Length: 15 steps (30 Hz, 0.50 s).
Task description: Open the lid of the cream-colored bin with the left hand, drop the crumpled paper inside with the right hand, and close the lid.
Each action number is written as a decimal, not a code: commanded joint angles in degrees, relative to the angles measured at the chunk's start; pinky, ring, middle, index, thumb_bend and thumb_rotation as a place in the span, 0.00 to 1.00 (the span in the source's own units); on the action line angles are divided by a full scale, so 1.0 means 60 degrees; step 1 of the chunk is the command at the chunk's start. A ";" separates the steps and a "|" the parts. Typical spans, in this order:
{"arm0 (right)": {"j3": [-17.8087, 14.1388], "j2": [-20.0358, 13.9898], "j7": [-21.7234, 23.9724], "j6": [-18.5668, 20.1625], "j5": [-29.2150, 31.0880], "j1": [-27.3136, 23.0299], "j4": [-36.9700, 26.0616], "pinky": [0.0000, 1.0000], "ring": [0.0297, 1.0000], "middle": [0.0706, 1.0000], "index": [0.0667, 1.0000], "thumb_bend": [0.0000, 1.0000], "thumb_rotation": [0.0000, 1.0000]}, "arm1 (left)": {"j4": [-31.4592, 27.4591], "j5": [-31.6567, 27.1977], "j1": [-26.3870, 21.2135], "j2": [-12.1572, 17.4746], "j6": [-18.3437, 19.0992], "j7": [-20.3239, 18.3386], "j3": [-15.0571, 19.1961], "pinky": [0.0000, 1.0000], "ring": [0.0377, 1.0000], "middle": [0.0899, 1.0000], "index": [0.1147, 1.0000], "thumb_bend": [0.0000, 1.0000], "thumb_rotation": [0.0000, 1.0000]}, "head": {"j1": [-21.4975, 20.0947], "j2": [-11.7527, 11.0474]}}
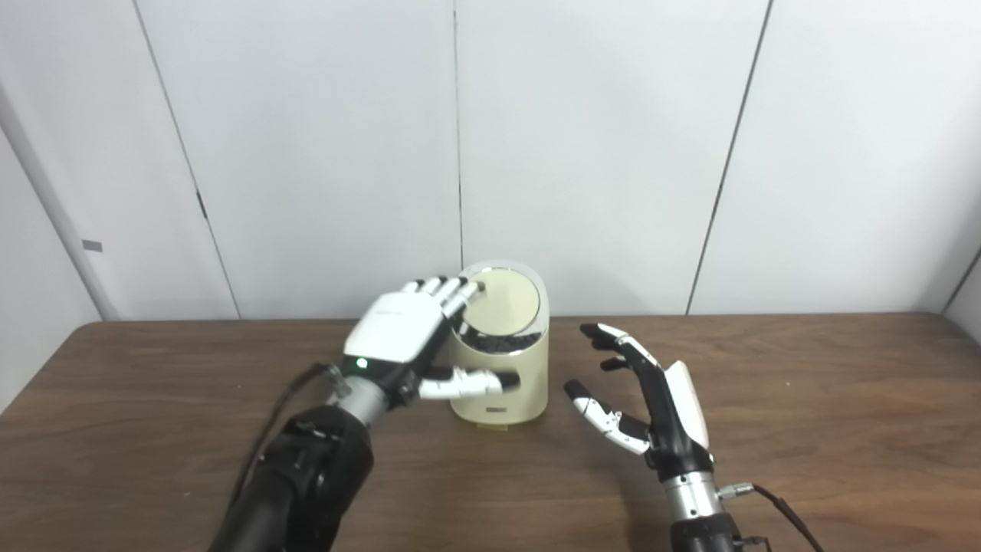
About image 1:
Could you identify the white and black right hand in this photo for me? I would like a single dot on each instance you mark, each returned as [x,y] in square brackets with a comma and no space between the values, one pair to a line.
[678,422]

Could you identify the white and black left hand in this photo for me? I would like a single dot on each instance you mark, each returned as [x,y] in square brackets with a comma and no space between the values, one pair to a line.
[395,330]

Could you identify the cream-colored lidded bin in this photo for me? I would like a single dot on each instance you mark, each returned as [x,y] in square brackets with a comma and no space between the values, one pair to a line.
[529,360]

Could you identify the black wall panel hinge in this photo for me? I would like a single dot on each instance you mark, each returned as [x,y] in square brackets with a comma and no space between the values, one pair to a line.
[201,205]

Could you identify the small grey wall tag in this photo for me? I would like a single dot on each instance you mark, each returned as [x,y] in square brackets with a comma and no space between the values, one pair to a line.
[92,246]

